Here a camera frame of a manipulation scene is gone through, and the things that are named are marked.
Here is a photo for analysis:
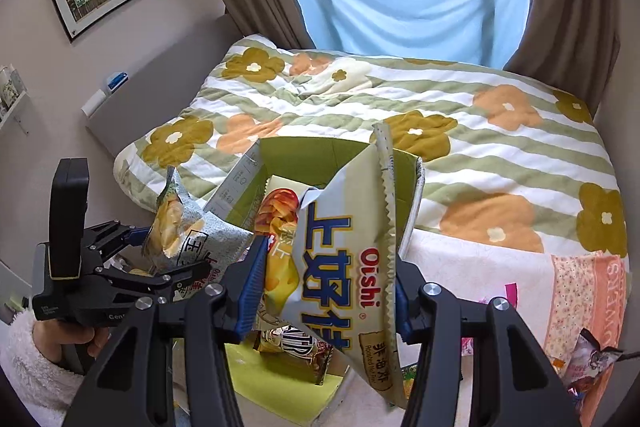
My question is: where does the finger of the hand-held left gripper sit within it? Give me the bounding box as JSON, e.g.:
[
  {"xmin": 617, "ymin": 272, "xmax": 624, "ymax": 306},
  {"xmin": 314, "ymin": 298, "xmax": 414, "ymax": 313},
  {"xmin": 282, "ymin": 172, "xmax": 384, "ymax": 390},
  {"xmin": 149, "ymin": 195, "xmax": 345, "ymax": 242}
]
[
  {"xmin": 95, "ymin": 259, "xmax": 211, "ymax": 303},
  {"xmin": 82, "ymin": 219, "xmax": 151, "ymax": 258}
]

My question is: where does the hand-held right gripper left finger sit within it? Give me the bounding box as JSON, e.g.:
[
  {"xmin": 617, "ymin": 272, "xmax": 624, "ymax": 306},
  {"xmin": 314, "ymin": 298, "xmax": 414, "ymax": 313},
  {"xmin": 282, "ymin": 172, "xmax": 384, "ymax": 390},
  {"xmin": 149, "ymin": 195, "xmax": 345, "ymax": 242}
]
[{"xmin": 62, "ymin": 237, "xmax": 271, "ymax": 427}]

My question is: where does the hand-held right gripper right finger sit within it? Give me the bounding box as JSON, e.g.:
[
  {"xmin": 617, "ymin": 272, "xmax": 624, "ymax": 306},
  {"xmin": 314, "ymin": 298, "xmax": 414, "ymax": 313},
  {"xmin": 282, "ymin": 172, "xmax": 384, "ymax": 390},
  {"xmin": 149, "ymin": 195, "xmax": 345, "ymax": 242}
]
[{"xmin": 395, "ymin": 257, "xmax": 583, "ymax": 427}]

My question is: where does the black striped snack packet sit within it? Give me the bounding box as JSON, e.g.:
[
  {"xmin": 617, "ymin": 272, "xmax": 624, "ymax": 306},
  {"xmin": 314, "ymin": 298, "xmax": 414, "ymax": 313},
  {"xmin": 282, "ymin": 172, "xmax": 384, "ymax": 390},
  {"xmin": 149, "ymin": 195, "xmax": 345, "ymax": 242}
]
[{"xmin": 254, "ymin": 326, "xmax": 337, "ymax": 386}]

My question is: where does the yellow orange snack bag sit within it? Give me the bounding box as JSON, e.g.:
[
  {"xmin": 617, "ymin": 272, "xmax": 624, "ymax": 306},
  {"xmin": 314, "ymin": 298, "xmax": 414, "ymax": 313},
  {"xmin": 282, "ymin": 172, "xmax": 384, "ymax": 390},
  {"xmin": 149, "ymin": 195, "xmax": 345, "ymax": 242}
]
[{"xmin": 256, "ymin": 187, "xmax": 308, "ymax": 333}]

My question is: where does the silver chips bag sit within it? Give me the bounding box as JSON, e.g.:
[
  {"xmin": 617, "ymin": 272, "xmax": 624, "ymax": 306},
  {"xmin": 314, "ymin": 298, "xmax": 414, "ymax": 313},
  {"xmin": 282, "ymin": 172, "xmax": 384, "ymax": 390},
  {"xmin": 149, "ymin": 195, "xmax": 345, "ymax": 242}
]
[{"xmin": 141, "ymin": 166, "xmax": 253, "ymax": 303}]

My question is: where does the white blue-print snack bag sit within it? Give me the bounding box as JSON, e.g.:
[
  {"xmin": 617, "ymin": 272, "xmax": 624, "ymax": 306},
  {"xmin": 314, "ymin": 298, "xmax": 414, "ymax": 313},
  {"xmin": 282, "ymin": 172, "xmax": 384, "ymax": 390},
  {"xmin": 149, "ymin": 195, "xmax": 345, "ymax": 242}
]
[{"xmin": 290, "ymin": 122, "xmax": 418, "ymax": 410}]

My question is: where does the green cardboard box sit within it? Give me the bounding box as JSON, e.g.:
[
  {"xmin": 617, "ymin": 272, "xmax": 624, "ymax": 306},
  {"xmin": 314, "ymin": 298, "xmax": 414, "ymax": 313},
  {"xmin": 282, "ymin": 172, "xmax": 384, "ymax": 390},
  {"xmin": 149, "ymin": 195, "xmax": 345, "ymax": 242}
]
[{"xmin": 172, "ymin": 136, "xmax": 427, "ymax": 427}]

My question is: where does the mauve cartoon snack packet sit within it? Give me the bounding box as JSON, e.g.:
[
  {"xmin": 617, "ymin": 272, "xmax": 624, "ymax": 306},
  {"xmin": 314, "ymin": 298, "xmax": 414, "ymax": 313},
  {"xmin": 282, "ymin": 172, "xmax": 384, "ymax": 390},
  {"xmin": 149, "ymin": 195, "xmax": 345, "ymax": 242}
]
[{"xmin": 565, "ymin": 329, "xmax": 623, "ymax": 395}]

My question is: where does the person's left forearm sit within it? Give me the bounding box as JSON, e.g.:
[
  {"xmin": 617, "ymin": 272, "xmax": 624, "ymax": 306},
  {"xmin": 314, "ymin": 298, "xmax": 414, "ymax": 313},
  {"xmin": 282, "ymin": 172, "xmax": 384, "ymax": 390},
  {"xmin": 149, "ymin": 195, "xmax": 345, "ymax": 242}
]
[{"xmin": 0, "ymin": 307, "xmax": 86, "ymax": 415}]

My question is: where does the person's left hand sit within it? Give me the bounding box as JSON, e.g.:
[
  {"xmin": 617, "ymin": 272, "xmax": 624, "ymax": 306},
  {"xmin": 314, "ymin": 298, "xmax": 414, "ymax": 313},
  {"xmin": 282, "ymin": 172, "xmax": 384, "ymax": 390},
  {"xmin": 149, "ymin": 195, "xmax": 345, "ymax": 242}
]
[{"xmin": 32, "ymin": 322, "xmax": 110, "ymax": 360}]

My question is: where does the small white box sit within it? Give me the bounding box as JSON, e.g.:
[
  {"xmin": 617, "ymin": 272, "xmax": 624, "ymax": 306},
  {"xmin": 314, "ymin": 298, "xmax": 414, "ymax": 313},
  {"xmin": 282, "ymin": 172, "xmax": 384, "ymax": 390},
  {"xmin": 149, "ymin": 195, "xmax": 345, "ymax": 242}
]
[{"xmin": 81, "ymin": 89, "xmax": 108, "ymax": 116}]

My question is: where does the grey bed headboard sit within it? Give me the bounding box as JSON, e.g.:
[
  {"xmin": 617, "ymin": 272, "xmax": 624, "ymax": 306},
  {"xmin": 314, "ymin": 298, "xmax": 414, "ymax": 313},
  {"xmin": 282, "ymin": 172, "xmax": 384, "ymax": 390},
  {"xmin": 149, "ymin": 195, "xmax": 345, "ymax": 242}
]
[{"xmin": 82, "ymin": 14, "xmax": 236, "ymax": 158}]

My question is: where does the peach floral towel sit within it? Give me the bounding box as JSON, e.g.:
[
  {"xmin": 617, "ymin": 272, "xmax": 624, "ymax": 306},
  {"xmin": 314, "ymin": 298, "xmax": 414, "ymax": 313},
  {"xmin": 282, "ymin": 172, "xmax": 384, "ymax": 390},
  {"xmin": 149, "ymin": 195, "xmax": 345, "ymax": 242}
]
[{"xmin": 542, "ymin": 252, "xmax": 632, "ymax": 413}]

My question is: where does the floral striped blanket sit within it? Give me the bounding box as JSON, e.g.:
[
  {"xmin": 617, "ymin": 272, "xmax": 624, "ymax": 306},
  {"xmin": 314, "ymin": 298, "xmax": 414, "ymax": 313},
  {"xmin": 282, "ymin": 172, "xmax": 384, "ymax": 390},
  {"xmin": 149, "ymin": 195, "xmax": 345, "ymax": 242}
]
[{"xmin": 114, "ymin": 34, "xmax": 628, "ymax": 258}]

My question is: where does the light blue hanging cloth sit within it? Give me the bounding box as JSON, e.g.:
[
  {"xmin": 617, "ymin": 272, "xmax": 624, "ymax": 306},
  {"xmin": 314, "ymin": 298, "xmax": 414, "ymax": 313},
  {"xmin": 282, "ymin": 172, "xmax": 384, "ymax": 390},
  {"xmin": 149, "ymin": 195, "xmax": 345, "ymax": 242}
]
[{"xmin": 280, "ymin": 0, "xmax": 533, "ymax": 70}]

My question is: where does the white wall shelf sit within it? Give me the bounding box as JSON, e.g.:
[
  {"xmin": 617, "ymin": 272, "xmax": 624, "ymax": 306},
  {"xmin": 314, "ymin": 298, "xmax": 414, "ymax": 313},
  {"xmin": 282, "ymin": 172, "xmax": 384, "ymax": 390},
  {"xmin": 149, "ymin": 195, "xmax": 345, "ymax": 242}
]
[{"xmin": 0, "ymin": 64, "xmax": 28, "ymax": 128}]

